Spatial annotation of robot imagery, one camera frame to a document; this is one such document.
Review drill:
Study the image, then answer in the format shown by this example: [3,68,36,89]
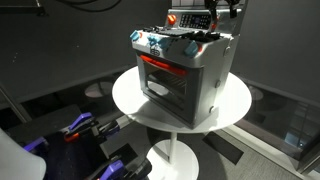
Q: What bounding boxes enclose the white round pedestal table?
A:
[111,64,253,180]

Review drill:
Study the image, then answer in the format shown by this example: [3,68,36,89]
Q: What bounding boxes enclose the dark diagonal metal frame bar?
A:
[0,83,32,124]

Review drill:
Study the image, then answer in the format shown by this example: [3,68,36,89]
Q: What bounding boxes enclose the white rounded plastic cover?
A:
[0,128,47,180]

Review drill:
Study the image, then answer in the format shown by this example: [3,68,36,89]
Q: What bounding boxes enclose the orange oven door handle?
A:
[139,54,188,77]

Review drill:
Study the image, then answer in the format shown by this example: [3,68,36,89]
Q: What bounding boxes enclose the red round stove knob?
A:
[167,13,178,26]

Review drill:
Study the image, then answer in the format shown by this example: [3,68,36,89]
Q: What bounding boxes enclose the black hanging cable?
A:
[55,0,123,14]

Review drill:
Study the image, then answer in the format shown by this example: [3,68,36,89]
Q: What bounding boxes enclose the black rectangular floor mat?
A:
[202,131,245,166]

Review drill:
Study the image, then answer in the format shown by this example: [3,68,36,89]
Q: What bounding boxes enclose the blue stove burner knob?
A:
[129,29,142,42]
[147,34,171,51]
[183,39,200,58]

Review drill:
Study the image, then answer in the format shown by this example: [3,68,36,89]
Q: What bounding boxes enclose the grey oven door with window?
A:
[136,53,204,126]

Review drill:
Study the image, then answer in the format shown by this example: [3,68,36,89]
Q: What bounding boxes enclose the black button display panel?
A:
[179,13,212,30]

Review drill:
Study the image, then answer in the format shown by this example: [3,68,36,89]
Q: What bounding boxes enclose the purple handled black clamp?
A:
[22,135,49,153]
[63,112,121,144]
[87,155,153,180]

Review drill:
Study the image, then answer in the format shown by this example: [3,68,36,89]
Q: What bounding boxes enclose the grey toy stove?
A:
[129,0,249,130]

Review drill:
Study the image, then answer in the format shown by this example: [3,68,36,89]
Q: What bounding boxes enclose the black stovetop burner grate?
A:
[141,24,231,44]

